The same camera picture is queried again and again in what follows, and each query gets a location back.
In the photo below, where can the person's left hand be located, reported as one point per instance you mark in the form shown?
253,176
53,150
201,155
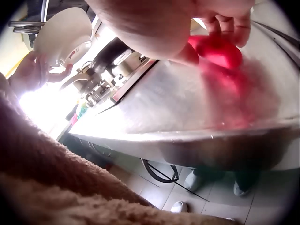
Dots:
29,71

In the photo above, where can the person's right hand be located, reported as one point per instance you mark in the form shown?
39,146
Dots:
150,25

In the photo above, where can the person's right thumb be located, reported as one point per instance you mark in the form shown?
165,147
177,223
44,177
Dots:
188,55

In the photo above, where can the person's right fingers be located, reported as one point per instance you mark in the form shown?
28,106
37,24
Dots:
241,32

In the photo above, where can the person's left fingers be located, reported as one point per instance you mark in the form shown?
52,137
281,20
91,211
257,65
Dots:
62,72

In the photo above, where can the red scrubbing sponge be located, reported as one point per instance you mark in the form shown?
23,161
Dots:
218,52

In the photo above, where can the white bowl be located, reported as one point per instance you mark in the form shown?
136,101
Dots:
62,35

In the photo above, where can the green cloth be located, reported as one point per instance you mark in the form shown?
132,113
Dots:
84,111

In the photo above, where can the pink cloth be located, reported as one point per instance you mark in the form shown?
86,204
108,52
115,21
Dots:
74,118

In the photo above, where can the stainless steel work table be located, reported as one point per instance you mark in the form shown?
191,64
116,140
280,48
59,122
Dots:
178,105

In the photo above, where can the metal faucet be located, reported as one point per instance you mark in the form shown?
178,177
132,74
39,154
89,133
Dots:
28,23

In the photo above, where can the person's body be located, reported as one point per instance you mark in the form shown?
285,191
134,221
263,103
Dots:
70,204

